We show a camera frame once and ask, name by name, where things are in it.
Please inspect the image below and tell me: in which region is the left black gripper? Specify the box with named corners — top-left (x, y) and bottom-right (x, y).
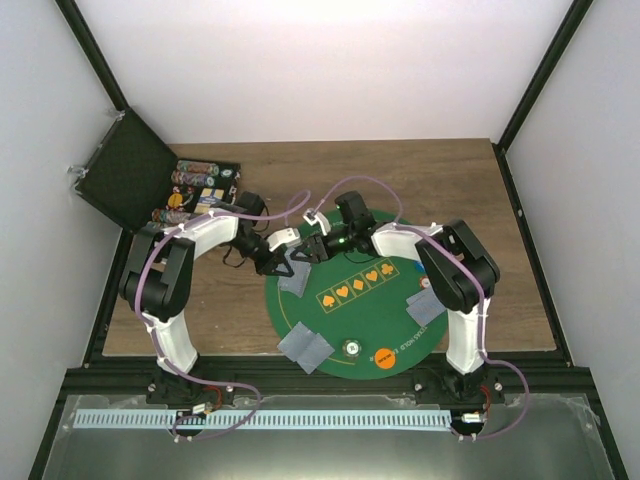
top-left (227, 232), bottom-right (293, 277)

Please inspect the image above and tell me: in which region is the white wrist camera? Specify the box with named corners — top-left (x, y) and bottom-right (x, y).
top-left (303, 209), bottom-right (331, 236)
top-left (267, 227), bottom-right (302, 252)

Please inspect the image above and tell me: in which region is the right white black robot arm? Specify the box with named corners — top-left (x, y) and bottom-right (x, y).
top-left (287, 191), bottom-right (500, 403)

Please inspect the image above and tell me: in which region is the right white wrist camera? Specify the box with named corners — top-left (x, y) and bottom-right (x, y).
top-left (303, 209), bottom-right (331, 236)

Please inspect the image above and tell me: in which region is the boxed card deck in case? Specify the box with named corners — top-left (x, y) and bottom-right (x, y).
top-left (194, 188), bottom-right (225, 214)

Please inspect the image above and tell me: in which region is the chip row in case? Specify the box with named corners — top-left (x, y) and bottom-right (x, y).
top-left (176, 159), bottom-right (219, 176)
top-left (171, 170), bottom-right (216, 187)
top-left (151, 209), bottom-right (195, 225)

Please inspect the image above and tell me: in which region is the orange button in case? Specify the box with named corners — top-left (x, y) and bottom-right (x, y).
top-left (167, 193), bottom-right (184, 209)

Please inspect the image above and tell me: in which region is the orange big blind button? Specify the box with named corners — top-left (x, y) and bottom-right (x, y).
top-left (373, 348), bottom-right (396, 370)

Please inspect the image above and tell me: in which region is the round green poker mat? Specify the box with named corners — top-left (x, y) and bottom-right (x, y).
top-left (263, 207), bottom-right (454, 380)

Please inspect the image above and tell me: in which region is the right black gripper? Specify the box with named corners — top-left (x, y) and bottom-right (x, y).
top-left (292, 225), bottom-right (357, 264)

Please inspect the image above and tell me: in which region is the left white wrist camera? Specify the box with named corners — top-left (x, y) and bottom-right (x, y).
top-left (267, 227), bottom-right (302, 252)

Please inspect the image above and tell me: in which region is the black poker chip case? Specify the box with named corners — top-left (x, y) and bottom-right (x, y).
top-left (75, 109), bottom-right (241, 232)

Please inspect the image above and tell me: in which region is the light blue slotted cable duct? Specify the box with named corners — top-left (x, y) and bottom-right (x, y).
top-left (72, 409), bottom-right (452, 432)

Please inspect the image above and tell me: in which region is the chip row top in case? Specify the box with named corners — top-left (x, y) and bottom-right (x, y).
top-left (176, 159), bottom-right (219, 176)

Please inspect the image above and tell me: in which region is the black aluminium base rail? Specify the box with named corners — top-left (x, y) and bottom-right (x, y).
top-left (60, 353), bottom-right (598, 406)

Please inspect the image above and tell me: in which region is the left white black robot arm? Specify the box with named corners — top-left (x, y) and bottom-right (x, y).
top-left (119, 203), bottom-right (301, 404)

